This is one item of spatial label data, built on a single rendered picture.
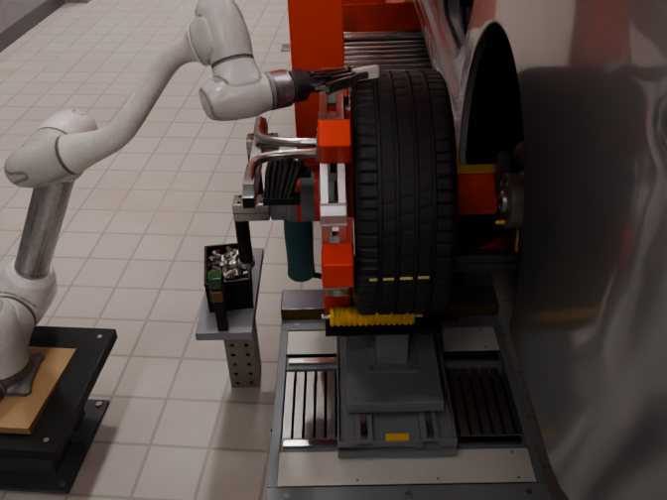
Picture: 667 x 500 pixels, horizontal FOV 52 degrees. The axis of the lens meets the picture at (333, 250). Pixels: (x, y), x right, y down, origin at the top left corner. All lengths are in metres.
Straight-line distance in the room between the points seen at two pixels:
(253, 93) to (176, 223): 1.89
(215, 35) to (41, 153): 0.52
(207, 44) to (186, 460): 1.34
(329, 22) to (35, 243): 1.07
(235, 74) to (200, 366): 1.34
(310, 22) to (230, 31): 0.51
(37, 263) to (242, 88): 0.94
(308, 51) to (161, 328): 1.29
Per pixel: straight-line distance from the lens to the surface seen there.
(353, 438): 2.16
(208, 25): 1.64
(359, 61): 4.42
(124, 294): 3.04
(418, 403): 2.16
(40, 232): 2.15
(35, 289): 2.27
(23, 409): 2.23
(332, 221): 1.62
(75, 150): 1.78
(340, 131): 1.57
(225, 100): 1.58
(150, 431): 2.47
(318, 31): 2.10
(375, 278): 1.65
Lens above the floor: 1.85
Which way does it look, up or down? 36 degrees down
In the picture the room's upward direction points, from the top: 2 degrees counter-clockwise
